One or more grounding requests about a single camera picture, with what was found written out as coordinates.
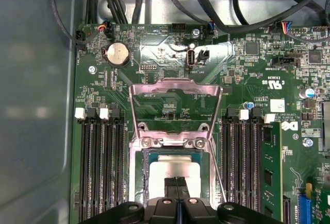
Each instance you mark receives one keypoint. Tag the blue expansion slot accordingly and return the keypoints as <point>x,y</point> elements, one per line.
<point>305,203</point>

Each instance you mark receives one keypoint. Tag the black expansion slot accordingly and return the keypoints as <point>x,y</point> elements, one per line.
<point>287,208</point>

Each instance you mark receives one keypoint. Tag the white board sticker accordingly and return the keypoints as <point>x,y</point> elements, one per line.
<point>277,105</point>

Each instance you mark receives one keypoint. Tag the thin metal locking lever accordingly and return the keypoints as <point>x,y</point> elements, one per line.
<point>219,172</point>

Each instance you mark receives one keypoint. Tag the green motherboard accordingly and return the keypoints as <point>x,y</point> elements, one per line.
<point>291,152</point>

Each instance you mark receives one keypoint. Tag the black pin header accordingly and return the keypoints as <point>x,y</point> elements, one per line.
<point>148,67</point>

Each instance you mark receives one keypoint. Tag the internal USB port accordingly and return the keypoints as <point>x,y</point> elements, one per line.
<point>191,59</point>

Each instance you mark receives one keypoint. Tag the black fan connector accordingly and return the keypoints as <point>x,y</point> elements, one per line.
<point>80,38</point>

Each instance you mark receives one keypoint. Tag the black square chip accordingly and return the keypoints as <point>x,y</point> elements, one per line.
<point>251,47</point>
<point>315,56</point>

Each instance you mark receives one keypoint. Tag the silver CPU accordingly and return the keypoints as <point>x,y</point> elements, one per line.
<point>159,172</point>

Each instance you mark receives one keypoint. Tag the small black board connector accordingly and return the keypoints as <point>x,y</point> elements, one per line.
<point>203,54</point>

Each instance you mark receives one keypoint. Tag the small silver standoff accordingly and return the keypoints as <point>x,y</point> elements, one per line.
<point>192,45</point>

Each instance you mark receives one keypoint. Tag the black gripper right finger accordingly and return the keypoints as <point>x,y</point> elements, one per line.
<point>198,212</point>

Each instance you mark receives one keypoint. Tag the silver CPU socket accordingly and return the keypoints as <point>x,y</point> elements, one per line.
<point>135,172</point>

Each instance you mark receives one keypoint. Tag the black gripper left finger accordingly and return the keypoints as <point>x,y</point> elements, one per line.
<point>159,211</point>

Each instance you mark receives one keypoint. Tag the silver coin battery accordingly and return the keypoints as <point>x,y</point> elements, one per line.
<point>117,53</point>

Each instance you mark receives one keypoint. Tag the silver motherboard screw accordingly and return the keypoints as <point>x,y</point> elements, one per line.
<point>308,142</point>
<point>195,32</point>
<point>91,69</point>

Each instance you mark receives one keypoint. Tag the small blue capacitor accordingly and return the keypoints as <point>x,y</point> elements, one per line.
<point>248,104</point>

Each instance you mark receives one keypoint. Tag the blue silver capacitor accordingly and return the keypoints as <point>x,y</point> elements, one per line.
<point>306,93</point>

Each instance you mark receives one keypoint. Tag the green RAM stick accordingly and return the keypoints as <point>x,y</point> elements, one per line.
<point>270,157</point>

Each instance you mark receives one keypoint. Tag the metal socket cover frame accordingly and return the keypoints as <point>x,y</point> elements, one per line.
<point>147,89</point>

